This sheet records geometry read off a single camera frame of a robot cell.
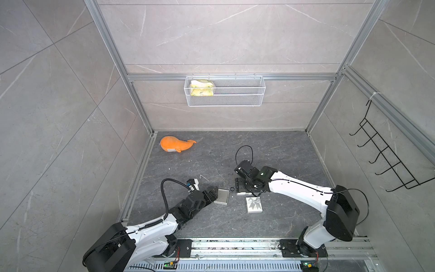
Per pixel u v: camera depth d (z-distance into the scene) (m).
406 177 0.60
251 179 0.62
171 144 1.05
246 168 0.63
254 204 0.83
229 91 1.01
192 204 0.63
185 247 0.73
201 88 0.88
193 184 0.72
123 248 0.41
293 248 0.73
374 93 0.70
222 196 0.87
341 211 0.41
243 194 0.78
